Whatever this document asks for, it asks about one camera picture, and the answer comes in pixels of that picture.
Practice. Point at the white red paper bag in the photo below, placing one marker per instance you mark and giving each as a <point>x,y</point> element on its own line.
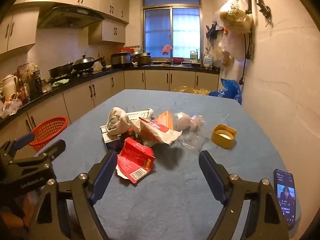
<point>155,132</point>

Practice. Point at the wok with steel lid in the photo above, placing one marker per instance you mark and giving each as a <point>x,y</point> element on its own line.
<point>85,62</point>

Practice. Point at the red plastic basket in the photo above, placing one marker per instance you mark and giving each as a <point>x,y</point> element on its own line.
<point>50,130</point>

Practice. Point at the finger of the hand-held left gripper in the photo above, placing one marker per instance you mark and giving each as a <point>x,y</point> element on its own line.
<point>23,138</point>
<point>53,148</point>

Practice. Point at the white medicine box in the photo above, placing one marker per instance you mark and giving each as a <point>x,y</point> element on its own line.
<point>135,116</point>

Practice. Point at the small pot near sink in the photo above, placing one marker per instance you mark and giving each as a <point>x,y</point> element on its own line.
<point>142,58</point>

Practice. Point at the cream base cabinets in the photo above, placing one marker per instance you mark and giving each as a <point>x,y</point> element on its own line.
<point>80,97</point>

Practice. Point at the white electric kettle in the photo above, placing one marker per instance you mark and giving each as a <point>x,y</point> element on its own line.
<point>8,87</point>

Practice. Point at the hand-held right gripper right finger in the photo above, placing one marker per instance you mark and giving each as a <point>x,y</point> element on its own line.
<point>212,177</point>

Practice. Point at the black frying pan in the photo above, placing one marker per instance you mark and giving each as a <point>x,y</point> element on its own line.
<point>60,70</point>

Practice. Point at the small white cardboard box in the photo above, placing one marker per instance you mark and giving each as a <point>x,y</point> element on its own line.
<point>111,142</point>

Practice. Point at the steel sink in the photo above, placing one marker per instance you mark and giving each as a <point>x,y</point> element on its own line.
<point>167,65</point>

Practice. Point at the blue wall holder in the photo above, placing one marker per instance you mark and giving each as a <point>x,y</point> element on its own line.
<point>212,31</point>

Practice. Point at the pink cloth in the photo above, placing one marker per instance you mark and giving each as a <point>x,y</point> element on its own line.
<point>167,49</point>

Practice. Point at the yellow plastic bag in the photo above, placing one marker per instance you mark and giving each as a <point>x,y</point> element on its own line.
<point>190,90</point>

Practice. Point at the black rice cooker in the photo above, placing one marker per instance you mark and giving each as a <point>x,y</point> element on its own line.
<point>121,60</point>

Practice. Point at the clear plastic bag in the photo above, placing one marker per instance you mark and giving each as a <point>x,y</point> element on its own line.
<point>187,120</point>

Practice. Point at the crumpled plastic bags on counter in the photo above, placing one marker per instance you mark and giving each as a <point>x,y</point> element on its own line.
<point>10,107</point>

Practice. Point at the blue plastic bag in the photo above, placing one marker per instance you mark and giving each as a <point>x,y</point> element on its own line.
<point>228,91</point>

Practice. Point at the white plastic jug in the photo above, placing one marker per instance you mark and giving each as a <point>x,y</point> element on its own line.
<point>207,61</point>

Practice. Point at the clear plastic wrapper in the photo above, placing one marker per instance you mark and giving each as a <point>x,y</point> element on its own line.
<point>191,141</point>

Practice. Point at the black countertop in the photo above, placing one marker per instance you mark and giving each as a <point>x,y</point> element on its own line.
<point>75,83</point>

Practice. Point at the hanging bag of noodles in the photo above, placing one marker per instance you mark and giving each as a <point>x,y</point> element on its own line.
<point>236,18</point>

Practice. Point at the kitchen window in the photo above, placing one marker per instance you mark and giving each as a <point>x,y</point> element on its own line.
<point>172,25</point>

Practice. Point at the black smartphone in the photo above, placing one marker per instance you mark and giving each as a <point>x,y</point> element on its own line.
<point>285,197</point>

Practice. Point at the green cloth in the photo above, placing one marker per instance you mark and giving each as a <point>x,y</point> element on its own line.
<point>60,83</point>

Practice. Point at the steel range hood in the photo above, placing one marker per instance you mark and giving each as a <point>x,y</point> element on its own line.
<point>67,17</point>

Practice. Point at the red carton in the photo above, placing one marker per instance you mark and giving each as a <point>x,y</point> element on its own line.
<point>135,157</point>

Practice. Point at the blue table cloth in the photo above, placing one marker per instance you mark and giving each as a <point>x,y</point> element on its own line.
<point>175,192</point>

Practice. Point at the black wall hook rack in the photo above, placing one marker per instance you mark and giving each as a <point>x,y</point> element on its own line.
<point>260,0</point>

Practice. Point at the green label detergent bottle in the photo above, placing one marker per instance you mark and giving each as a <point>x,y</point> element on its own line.
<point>193,57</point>

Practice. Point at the hanging clear plastic bags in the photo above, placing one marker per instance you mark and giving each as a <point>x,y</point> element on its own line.
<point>232,47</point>

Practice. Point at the row of condiment bottles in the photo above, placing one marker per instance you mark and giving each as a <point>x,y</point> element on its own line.
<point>31,85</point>

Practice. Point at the white green package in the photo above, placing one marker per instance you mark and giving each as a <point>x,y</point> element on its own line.
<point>118,120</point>

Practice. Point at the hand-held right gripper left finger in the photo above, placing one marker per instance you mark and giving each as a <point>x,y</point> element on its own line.
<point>103,177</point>

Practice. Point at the steel faucet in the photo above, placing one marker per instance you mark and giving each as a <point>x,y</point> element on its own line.
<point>172,56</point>

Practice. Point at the gas stove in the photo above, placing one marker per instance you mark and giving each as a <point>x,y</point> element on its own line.
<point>82,73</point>

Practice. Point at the pink cardboard box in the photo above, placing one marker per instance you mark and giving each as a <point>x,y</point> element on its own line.
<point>165,120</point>

